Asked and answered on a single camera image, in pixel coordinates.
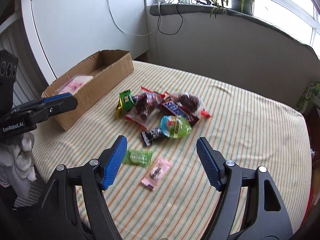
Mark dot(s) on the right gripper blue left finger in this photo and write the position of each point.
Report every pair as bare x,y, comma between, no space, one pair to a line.
111,160

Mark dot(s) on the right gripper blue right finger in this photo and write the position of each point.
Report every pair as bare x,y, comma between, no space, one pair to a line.
212,162

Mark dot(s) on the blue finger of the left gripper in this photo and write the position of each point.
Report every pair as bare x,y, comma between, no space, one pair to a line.
43,115
58,99

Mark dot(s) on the packaged sliced bread loaf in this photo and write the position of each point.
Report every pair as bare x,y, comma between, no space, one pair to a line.
73,85

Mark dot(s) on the green square candy packet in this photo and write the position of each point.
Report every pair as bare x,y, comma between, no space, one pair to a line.
139,158

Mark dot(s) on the small black candy packet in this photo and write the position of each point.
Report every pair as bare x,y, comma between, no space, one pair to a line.
151,135

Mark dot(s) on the pink small candy packet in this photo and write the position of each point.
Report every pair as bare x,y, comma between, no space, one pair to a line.
156,173

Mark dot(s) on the green blue egg toy pack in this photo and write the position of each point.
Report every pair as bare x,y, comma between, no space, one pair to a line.
175,126

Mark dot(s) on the cardboard box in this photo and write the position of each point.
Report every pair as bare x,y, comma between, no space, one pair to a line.
107,67

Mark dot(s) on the green candy bag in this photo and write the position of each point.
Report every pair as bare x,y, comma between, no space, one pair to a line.
128,101

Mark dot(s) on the dried fruit bag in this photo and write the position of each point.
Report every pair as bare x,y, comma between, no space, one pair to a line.
147,101
193,104

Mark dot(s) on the Snickers bar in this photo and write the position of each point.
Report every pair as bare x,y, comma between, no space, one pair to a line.
169,107

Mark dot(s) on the yellow candy bag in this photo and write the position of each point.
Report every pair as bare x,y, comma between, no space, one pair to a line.
119,109

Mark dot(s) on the white gloved left hand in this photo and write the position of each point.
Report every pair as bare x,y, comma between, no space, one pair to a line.
17,163

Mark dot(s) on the striped tablecloth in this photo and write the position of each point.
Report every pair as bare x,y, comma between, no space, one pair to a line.
247,128

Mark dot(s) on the white wardrobe cabinet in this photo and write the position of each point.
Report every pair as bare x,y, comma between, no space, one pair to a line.
61,33

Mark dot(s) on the green printed bag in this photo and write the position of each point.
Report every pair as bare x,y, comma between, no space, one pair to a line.
309,99

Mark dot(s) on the potted spider plant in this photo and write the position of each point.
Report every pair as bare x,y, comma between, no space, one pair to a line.
242,6

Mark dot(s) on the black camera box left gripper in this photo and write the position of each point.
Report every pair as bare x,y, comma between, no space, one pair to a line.
9,65

